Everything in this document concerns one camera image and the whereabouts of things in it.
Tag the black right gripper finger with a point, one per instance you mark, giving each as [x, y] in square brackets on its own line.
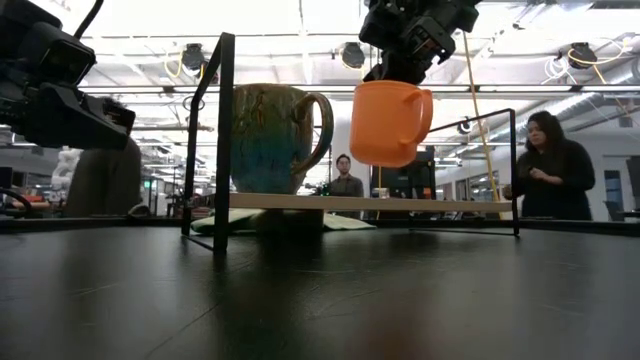
[412, 74]
[385, 70]

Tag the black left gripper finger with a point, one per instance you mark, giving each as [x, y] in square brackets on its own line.
[85, 125]
[120, 111]

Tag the orange plastic mug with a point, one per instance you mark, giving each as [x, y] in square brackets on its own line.
[385, 125]

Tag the green blue ceramic mug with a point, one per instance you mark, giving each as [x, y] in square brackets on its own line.
[270, 145]

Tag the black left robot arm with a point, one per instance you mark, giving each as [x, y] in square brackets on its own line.
[20, 20]

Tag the black round hanging lamp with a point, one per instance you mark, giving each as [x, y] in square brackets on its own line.
[582, 55]
[353, 56]
[192, 57]

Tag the white robot figure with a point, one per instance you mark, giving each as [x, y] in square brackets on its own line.
[62, 167]

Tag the person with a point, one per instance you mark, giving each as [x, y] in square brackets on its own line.
[555, 170]
[345, 185]
[105, 185]

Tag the black monitor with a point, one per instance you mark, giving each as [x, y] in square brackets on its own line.
[420, 180]

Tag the small clear jar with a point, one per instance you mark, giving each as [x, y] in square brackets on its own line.
[381, 193]

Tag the light green cloth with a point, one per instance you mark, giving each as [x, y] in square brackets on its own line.
[345, 222]

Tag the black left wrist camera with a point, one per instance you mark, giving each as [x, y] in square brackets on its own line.
[60, 55]

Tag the wooden shelf with black frame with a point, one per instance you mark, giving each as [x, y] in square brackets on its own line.
[350, 202]

